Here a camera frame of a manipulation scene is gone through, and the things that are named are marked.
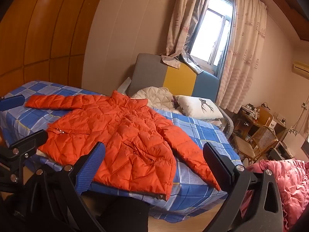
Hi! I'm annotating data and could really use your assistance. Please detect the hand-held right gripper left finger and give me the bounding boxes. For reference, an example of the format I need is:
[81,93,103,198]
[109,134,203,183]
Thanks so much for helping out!
[24,141,107,232]

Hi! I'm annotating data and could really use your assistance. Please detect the grey bed rail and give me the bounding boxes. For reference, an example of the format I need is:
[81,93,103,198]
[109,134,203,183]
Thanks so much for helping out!
[212,115,234,138]

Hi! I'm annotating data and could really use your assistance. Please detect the window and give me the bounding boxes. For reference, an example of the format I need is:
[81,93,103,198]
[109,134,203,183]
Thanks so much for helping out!
[189,0,236,73]

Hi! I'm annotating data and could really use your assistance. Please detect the orange quilted comforter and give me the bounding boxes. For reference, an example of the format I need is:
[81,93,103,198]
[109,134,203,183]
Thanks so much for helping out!
[25,90,222,201]

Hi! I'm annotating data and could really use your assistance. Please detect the white cabinet with floral decal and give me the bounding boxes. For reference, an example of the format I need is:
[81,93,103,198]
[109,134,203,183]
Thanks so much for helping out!
[281,126,309,160]

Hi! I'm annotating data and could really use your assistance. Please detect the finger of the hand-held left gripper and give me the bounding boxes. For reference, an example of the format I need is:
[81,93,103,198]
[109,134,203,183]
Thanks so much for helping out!
[0,129,49,184]
[0,95,25,112]

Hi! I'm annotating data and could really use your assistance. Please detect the rattan chair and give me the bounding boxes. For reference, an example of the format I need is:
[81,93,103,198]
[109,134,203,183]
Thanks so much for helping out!
[232,125,279,166]

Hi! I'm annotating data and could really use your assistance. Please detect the wooden chair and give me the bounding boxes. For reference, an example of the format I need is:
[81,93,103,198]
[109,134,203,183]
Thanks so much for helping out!
[256,106,274,127]

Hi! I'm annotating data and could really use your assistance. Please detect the wall air conditioner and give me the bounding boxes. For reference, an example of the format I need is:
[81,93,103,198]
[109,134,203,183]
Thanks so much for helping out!
[291,60,309,80]

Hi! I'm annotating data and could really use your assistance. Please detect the pink quilt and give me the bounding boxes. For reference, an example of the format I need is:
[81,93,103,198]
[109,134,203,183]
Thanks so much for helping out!
[240,158,309,232]

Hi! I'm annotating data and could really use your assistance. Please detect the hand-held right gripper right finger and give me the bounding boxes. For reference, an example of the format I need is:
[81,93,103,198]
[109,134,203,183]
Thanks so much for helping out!
[203,142,284,232]

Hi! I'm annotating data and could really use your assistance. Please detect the grey yellow blue headboard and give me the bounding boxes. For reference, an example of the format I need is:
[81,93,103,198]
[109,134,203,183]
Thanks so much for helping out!
[129,53,220,104]

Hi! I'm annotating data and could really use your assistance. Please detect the beige quilted blanket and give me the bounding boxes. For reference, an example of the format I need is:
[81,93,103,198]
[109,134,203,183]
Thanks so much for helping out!
[132,86,181,115]

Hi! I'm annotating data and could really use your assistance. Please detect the short patterned beige curtain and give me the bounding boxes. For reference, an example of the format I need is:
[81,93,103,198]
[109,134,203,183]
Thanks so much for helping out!
[161,0,214,74]

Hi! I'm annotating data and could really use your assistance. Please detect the wooden wardrobe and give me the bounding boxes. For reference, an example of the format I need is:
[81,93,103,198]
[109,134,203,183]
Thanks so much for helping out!
[0,0,114,93]

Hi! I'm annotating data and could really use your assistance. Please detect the white deer print pillow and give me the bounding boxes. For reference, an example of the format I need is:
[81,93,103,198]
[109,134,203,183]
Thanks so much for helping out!
[174,95,225,121]

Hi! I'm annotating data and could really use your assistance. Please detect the pink curtains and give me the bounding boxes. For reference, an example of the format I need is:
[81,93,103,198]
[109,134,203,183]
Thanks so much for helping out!
[216,0,268,113]

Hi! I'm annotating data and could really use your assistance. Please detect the cluttered wooden desk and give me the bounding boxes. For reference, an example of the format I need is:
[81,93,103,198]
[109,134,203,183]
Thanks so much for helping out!
[233,104,286,141]

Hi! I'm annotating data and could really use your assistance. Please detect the bed with blue plaid sheet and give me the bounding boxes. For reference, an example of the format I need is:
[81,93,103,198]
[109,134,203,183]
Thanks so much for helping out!
[0,80,243,224]

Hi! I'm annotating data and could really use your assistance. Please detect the white board beside headboard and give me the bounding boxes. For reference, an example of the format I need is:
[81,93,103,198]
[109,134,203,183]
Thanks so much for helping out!
[117,77,133,95]

